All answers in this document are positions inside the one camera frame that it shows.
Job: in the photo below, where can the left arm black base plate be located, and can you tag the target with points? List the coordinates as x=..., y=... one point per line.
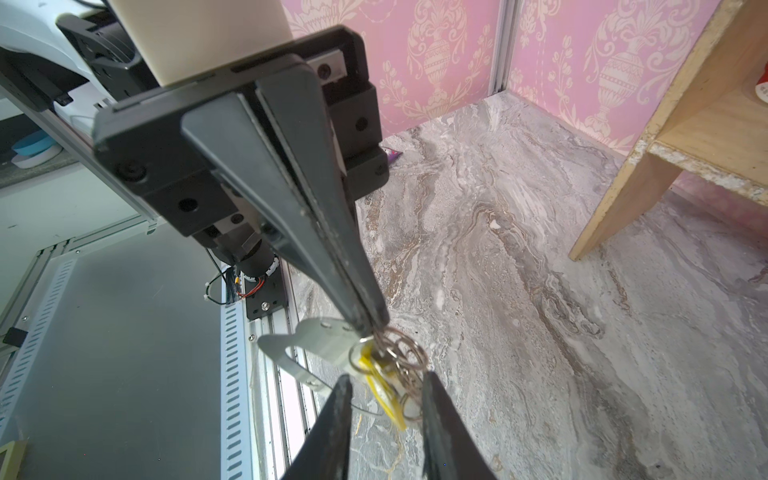
x=256, y=281

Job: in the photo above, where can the silver metal keyring bottle opener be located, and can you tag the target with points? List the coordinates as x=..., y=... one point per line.
x=335, y=342

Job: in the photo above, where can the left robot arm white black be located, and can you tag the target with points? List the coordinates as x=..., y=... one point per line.
x=76, y=59

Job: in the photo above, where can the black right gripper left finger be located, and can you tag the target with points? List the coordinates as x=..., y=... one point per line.
x=326, y=450

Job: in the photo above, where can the purple Fox's candy bag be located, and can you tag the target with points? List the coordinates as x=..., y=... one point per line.
x=392, y=155

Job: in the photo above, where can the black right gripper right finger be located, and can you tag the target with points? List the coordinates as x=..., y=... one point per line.
x=449, y=451

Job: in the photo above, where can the small jar red label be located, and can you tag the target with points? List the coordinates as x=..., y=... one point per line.
x=761, y=86

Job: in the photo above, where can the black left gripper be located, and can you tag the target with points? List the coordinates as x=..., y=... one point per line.
x=291, y=133

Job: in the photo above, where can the wooden two-tier shelf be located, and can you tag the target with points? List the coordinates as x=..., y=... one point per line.
x=709, y=123

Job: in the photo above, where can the key with yellow tag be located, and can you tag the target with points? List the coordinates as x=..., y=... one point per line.
x=381, y=376

